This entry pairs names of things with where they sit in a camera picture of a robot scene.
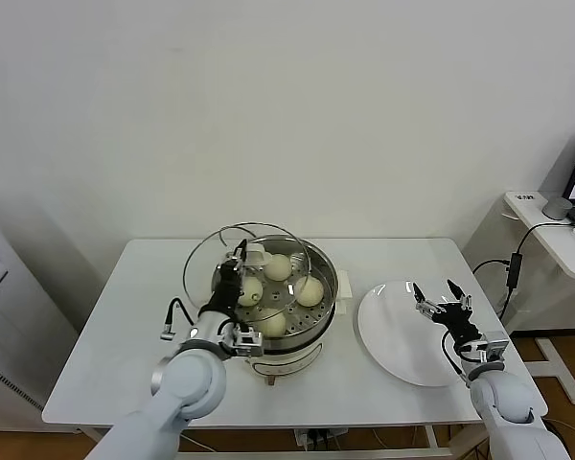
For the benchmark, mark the white power strip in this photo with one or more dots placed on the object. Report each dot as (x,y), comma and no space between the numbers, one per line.
(316,438)

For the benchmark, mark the cream electric cooker base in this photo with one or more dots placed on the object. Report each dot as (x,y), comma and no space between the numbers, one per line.
(306,354)

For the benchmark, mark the white cabinet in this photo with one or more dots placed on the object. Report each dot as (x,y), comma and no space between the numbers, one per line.
(9,306)

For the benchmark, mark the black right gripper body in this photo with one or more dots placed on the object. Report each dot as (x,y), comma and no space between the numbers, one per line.
(457,327)

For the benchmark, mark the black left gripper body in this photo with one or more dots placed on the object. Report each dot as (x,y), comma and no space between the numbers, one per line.
(227,292)

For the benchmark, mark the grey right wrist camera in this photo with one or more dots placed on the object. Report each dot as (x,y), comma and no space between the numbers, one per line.
(496,349)

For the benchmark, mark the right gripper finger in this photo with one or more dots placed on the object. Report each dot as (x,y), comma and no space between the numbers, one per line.
(429,307)
(466,303)

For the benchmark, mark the white table frame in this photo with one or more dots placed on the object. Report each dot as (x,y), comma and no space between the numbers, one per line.
(364,454)

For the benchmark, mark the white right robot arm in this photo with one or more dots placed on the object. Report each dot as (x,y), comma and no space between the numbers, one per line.
(508,407)

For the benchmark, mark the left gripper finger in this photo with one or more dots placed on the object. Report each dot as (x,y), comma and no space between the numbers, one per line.
(241,250)
(228,260)

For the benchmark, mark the white side desk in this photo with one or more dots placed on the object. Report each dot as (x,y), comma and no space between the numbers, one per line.
(556,249)

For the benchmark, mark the perforated steel steamer basket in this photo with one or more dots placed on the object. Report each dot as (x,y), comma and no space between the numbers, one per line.
(326,282)

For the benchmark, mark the white round plate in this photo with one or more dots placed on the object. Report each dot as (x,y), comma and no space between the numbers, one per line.
(393,345)

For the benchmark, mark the white steamed baozi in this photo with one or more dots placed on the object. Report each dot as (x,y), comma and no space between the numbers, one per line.
(278,267)
(272,323)
(309,292)
(253,292)

